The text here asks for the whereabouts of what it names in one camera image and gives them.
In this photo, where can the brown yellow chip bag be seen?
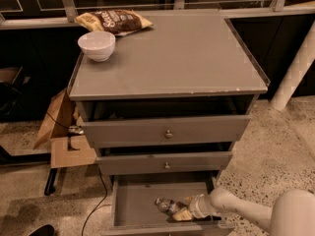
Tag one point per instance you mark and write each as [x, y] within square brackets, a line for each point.
[118, 22]

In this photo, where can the brown cardboard box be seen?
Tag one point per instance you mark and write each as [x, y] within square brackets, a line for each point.
[66, 149]

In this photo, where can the grey drawer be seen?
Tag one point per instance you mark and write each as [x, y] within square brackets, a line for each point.
[191, 120]
[135, 213]
[181, 158]

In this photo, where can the white ceramic bowl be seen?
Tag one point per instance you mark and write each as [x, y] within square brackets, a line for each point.
[97, 45]

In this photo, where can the black metal stand leg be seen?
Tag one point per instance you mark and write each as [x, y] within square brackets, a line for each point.
[49, 188]

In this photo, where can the clear plastic water bottle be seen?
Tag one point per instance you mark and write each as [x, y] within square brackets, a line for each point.
[169, 206]

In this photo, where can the grey top drawer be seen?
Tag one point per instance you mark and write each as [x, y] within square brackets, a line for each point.
[191, 120]

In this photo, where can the grey wooden drawer cabinet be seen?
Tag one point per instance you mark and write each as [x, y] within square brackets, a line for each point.
[185, 53]

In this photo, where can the grey middle drawer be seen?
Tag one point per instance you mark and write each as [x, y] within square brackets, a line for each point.
[181, 158]

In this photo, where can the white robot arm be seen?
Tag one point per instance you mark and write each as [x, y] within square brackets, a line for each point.
[293, 213]

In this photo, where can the metal window railing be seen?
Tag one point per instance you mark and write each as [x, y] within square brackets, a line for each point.
[40, 14]

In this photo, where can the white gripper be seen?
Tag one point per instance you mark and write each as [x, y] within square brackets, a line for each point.
[196, 206]

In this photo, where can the brass top drawer knob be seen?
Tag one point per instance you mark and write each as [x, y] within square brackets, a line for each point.
[168, 134]

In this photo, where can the grey bottom drawer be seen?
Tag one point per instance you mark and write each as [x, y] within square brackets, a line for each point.
[135, 213]

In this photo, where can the black shoe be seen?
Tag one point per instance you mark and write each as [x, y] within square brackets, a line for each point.
[45, 230]

